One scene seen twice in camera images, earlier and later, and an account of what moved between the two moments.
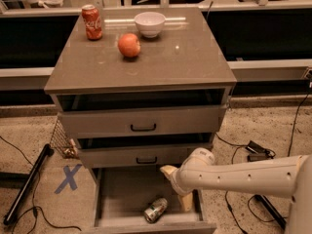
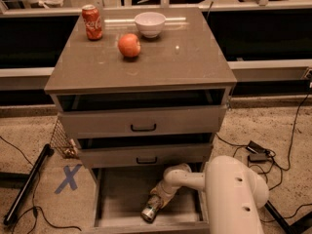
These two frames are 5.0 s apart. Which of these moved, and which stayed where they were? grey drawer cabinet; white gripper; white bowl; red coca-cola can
Moved: white gripper
Stayed: red coca-cola can; white bowl; grey drawer cabinet
